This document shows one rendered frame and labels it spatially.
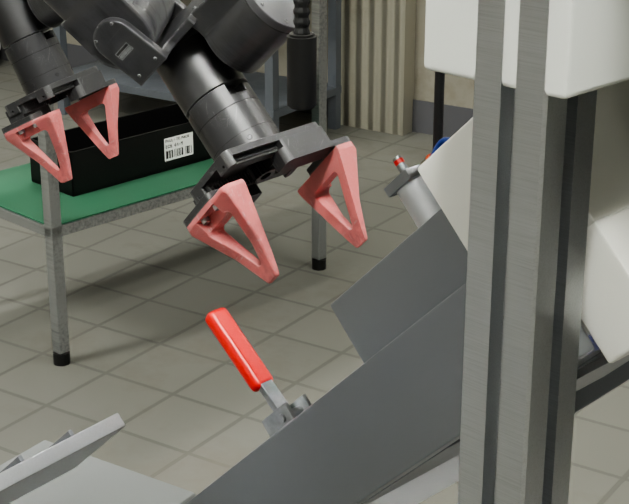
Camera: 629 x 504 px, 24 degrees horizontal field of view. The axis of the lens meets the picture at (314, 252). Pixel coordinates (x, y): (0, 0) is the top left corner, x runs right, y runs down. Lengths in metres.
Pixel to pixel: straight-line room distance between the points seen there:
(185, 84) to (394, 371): 0.43
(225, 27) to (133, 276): 2.90
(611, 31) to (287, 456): 0.36
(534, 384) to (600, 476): 2.36
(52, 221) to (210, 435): 0.63
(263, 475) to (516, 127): 0.34
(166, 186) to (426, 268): 2.82
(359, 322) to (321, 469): 0.09
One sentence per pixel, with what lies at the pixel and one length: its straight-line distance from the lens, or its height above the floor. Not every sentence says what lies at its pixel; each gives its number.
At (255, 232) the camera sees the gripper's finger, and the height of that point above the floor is 1.10.
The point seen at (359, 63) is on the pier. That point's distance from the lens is 5.32.
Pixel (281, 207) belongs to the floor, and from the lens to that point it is 4.52.
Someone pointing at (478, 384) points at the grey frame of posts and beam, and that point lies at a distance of 0.70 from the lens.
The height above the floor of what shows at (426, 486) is 0.69.
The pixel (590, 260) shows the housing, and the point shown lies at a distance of 0.71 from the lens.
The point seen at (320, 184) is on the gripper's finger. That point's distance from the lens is 1.18.
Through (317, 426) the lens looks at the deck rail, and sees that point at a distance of 0.85.
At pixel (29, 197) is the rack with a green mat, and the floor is 0.35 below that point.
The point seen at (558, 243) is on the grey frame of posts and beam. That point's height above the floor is 1.24.
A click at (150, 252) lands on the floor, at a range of 4.17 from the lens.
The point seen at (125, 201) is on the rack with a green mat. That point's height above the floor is 0.35.
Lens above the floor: 1.47
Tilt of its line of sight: 21 degrees down
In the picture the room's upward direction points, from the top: straight up
